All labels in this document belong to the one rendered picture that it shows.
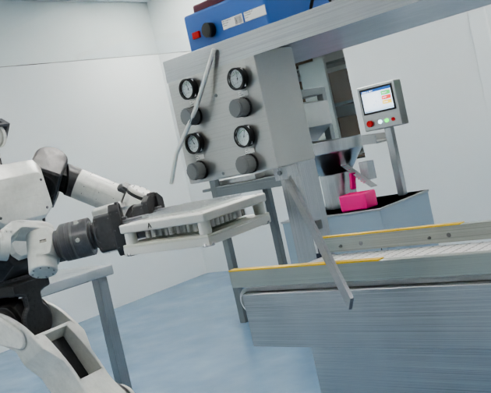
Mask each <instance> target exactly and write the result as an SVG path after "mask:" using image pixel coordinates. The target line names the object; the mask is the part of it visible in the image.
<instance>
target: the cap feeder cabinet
mask: <svg viewBox="0 0 491 393"><path fill-rule="evenodd" d="M428 192H429V190H428V189H424V190H419V191H413V192H408V194H406V195H404V196H398V194H393V195H387V196H378V197H377V198H376V199H377V203H378V204H377V205H376V206H375V207H371V208H369V209H366V210H360V211H350V212H342V211H341V208H339V209H334V210H327V209H326V207H325V209H326V213H327V220H328V224H329V228H330V234H331V235H340V234H348V233H355V232H369V231H377V230H384V229H392V228H407V227H414V226H422V225H434V220H433V213H432V209H431V205H430V201H429V194H428ZM281 224H283V228H284V234H285V238H286V242H287V246H288V252H289V256H290V260H291V264H298V258H297V253H296V250H295V243H294V239H293V235H292V232H291V225H290V221H289V219H288V220H286V221H282V222H281ZM438 245H439V243H434V244H425V245H415V246H398V247H389V248H379V249H370V250H352V251H344V252H335V254H342V253H359V252H369V251H378V250H396V249H406V248H415V247H425V246H438Z"/></svg>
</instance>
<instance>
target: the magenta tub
mask: <svg viewBox="0 0 491 393"><path fill-rule="evenodd" d="M339 201H340V205H341V211H342V212H350V211H360V210H366V209H369V208H371V207H375V206H376V205H377V204H378V203H377V199H376V192H375V190H374V189H370V190H365V191H359V192H354V193H348V194H345V195H343V196H340V197H339Z"/></svg>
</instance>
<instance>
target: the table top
mask: <svg viewBox="0 0 491 393"><path fill-rule="evenodd" d="M111 274H114V271H113V267H112V264H107V265H99V266H91V267H75V268H67V269H59V270H58V272H57V273H56V274H55V275H53V276H51V277H50V278H49V282H50V284H49V285H48V286H46V287H44V288H43V289H42V290H41V296H42V297H44V296H48V295H50V294H53V293H56V292H60V291H63V290H66V289H70V288H72V287H75V286H77V285H82V284H84V283H87V282H89V281H93V280H96V279H99V278H103V277H106V276H109V275H111Z"/></svg>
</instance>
